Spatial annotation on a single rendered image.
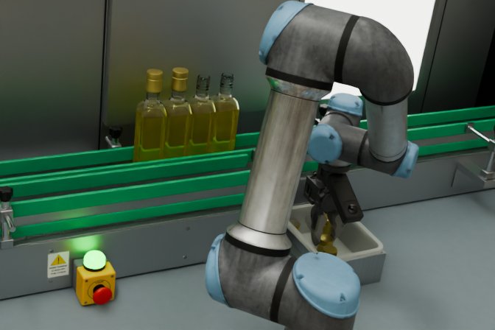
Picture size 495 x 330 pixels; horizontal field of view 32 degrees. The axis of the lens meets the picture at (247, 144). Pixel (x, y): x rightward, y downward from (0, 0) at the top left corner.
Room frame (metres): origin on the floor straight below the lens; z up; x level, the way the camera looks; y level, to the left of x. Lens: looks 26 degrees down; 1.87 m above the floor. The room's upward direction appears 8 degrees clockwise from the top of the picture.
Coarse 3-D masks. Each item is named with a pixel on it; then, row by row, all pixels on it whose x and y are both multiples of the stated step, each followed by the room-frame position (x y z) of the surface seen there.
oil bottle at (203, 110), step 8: (192, 96) 1.78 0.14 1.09; (208, 96) 1.79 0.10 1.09; (192, 104) 1.75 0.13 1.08; (200, 104) 1.75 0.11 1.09; (208, 104) 1.76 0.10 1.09; (192, 112) 1.75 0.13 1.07; (200, 112) 1.74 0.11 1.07; (208, 112) 1.75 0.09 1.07; (192, 120) 1.74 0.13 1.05; (200, 120) 1.74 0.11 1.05; (208, 120) 1.76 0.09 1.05; (192, 128) 1.74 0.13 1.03; (200, 128) 1.75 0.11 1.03; (208, 128) 1.76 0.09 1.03; (192, 136) 1.74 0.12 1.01; (200, 136) 1.75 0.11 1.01; (208, 136) 1.76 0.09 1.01; (192, 144) 1.74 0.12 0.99; (200, 144) 1.75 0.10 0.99; (208, 144) 1.76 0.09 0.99; (192, 152) 1.74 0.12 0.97; (200, 152) 1.75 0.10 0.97; (208, 152) 1.76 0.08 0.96
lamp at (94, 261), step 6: (90, 252) 1.47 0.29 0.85; (96, 252) 1.47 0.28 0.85; (84, 258) 1.46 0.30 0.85; (90, 258) 1.45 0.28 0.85; (96, 258) 1.45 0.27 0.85; (102, 258) 1.46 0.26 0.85; (84, 264) 1.45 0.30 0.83; (90, 264) 1.44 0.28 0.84; (96, 264) 1.44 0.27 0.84; (102, 264) 1.45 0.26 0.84; (90, 270) 1.44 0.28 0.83; (96, 270) 1.44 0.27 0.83
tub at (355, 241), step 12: (300, 216) 1.78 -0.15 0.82; (300, 228) 1.78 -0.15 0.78; (348, 228) 1.76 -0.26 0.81; (360, 228) 1.73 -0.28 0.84; (300, 240) 1.65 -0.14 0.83; (336, 240) 1.77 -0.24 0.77; (348, 240) 1.75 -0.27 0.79; (360, 240) 1.72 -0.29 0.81; (372, 240) 1.69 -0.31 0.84; (312, 252) 1.60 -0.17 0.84; (348, 252) 1.73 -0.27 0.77; (360, 252) 1.62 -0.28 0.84; (372, 252) 1.63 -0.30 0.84
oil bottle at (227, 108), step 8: (216, 96) 1.80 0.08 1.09; (224, 96) 1.79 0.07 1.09; (232, 96) 1.80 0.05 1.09; (216, 104) 1.78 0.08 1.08; (224, 104) 1.78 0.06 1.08; (232, 104) 1.79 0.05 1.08; (216, 112) 1.77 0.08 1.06; (224, 112) 1.77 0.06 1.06; (232, 112) 1.78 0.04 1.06; (216, 120) 1.77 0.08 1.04; (224, 120) 1.77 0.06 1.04; (232, 120) 1.79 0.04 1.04; (216, 128) 1.77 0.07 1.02; (224, 128) 1.78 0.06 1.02; (232, 128) 1.79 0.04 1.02; (216, 136) 1.77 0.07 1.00; (224, 136) 1.78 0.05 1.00; (232, 136) 1.79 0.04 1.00; (216, 144) 1.77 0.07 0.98; (224, 144) 1.78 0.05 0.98; (232, 144) 1.79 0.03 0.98
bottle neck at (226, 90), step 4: (224, 76) 1.79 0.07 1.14; (228, 76) 1.81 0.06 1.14; (232, 76) 1.80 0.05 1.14; (220, 80) 1.80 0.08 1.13; (224, 80) 1.79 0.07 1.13; (228, 80) 1.79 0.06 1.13; (232, 80) 1.80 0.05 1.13; (220, 84) 1.80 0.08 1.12; (224, 84) 1.79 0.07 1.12; (228, 84) 1.79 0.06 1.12; (232, 84) 1.80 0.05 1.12; (220, 88) 1.80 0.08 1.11; (224, 88) 1.79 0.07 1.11; (228, 88) 1.79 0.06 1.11; (232, 88) 1.80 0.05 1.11; (220, 92) 1.80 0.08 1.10; (224, 92) 1.79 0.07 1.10; (228, 92) 1.79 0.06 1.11; (228, 96) 1.79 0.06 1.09
